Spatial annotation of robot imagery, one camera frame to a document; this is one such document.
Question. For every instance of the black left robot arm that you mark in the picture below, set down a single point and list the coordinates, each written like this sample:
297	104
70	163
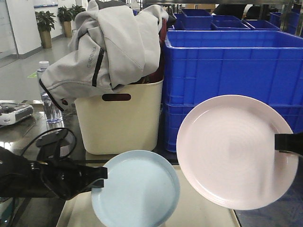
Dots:
20	178

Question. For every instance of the clear water bottle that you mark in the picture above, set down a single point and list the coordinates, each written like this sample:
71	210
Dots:
52	113

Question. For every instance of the white grey remote controller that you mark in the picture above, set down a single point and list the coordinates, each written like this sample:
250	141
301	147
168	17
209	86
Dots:
12	113

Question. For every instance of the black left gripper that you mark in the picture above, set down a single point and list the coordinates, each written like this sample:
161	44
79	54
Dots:
59	173

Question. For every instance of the pink plate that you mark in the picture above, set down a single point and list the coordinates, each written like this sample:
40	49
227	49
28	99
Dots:
226	150

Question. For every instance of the large blue crate upper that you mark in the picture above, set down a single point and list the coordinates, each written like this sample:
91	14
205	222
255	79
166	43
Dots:
265	65

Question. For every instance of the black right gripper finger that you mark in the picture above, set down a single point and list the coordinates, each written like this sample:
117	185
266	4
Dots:
289	143

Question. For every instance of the light blue plate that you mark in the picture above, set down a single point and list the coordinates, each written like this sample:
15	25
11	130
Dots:
142	190

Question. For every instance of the beige tray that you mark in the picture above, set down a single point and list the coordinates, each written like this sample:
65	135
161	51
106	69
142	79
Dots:
192	210

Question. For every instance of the grey jacket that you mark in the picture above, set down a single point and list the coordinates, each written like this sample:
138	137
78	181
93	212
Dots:
111	48

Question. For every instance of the stainless steel table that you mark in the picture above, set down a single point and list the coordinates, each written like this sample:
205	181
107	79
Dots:
45	212

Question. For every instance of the potted plant gold pot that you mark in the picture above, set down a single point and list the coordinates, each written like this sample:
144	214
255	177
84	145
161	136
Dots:
45	23

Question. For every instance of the cream storage basket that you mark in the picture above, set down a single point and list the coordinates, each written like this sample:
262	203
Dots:
120	122

